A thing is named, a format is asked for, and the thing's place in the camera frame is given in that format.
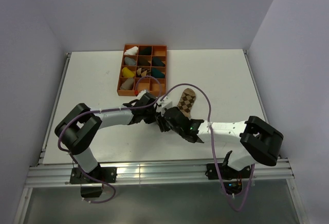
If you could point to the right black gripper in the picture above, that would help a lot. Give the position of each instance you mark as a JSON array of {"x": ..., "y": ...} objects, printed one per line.
[{"x": 160, "y": 120}]

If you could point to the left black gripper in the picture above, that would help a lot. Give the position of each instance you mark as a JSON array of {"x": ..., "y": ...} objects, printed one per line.
[{"x": 150, "y": 120}]

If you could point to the brown argyle sock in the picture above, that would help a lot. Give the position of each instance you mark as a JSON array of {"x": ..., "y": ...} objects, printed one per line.
[{"x": 187, "y": 101}]

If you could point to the tan sock with maroon cuff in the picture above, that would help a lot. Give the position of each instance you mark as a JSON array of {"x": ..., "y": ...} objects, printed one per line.
[{"x": 128, "y": 84}]

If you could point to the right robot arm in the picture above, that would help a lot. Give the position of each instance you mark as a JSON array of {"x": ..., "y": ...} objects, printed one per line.
[{"x": 258, "y": 142}]

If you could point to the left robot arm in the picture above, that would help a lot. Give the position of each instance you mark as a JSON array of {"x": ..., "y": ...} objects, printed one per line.
[{"x": 77, "y": 130}]

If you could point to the teal rolled sock lower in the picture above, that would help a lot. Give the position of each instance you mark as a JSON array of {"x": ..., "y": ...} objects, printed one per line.
[{"x": 156, "y": 73}]

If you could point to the teal rolled sock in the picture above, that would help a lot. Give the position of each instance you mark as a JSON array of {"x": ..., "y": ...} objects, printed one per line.
[
  {"x": 156, "y": 73},
  {"x": 156, "y": 61}
]

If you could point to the argyle rolled sock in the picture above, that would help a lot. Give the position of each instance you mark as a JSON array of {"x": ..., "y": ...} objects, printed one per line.
[{"x": 142, "y": 72}]

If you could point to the yellow rolled sock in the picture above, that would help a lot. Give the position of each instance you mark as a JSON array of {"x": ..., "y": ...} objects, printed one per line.
[{"x": 128, "y": 72}]

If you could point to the orange wooden compartment tray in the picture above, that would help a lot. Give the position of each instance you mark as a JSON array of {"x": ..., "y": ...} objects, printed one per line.
[{"x": 154, "y": 85}]

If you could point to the dark brown rolled sock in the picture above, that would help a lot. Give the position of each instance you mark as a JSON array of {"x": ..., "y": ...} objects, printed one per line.
[{"x": 142, "y": 61}]

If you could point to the teal rolled sock upper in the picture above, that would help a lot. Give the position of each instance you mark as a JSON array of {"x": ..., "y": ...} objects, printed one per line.
[{"x": 156, "y": 61}]

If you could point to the grey rolled sock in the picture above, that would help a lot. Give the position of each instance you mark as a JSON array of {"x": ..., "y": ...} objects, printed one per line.
[{"x": 130, "y": 61}]

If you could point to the dark green rolled sock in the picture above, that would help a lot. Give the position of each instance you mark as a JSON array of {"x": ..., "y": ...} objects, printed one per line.
[{"x": 145, "y": 50}]

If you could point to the white rolled sock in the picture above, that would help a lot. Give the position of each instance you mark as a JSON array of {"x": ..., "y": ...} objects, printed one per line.
[{"x": 132, "y": 51}]

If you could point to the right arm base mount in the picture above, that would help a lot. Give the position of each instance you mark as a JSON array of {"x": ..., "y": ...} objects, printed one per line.
[{"x": 227, "y": 173}]

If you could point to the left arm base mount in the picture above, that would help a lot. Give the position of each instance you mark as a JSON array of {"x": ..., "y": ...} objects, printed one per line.
[{"x": 93, "y": 183}]

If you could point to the aluminium table frame rail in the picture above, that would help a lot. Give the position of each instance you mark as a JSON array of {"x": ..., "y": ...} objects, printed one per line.
[{"x": 165, "y": 172}]

